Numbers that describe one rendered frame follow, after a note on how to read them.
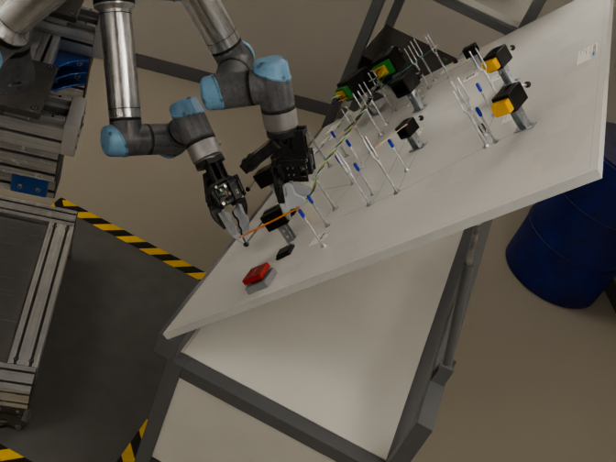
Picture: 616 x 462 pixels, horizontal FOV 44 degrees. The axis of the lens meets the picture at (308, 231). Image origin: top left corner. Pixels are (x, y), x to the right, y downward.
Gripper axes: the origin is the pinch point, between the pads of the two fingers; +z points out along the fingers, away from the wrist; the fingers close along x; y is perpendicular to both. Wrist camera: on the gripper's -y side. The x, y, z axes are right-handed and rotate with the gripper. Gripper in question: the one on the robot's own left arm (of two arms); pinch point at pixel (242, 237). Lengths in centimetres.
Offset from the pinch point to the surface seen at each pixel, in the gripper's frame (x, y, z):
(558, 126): 51, 57, 8
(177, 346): -24.2, -1.1, 16.7
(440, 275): 62, -38, 34
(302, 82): 126, -227, -79
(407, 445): 10, 18, 57
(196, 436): -27, -19, 40
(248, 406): -15.0, -1.0, 36.6
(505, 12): 112, -21, -33
